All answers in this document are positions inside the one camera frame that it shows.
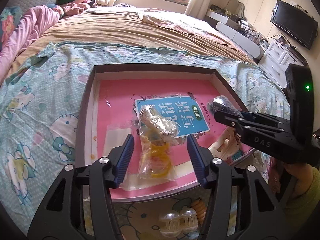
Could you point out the cream cloth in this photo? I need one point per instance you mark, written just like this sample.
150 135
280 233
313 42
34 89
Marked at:
160 18

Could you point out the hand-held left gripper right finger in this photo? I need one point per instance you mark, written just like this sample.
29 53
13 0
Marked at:
196 157

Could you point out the bagged yellow bangles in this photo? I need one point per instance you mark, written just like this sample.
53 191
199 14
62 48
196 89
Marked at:
155 166

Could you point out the tan blanket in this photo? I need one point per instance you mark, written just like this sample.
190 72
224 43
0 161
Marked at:
112 27

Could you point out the white low cabinet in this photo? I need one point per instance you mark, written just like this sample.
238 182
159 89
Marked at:
232 32

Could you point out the pink quilt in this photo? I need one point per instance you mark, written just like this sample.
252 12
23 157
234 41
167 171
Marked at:
27 30

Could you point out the person's right forearm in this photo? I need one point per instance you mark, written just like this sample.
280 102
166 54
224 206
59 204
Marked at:
302 195

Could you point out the cartoon print bed sheet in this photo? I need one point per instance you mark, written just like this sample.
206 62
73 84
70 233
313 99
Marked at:
37 105

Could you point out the person's right hand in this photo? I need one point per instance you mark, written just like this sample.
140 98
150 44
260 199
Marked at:
276 177

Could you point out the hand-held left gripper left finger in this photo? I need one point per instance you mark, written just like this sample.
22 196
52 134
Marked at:
125 160

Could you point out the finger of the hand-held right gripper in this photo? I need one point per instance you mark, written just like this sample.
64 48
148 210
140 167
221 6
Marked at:
260 116
227 120

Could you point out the shallow dark cardboard box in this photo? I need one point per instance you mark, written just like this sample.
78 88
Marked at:
85 120

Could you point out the white dresser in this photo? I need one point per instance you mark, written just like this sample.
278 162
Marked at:
280 57

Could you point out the translucent plastic ball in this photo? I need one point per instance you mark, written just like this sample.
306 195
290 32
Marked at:
188 218
169 221

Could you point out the scalloped mirror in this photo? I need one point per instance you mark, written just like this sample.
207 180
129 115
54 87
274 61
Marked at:
236 7

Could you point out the dark floral pillow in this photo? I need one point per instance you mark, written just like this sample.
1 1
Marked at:
8 22

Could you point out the pink book with blue label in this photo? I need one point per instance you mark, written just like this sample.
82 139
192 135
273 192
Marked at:
117 100

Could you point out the black flat television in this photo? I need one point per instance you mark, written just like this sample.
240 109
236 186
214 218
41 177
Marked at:
292 23

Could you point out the orange hair clip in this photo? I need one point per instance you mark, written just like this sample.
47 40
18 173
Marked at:
200 208

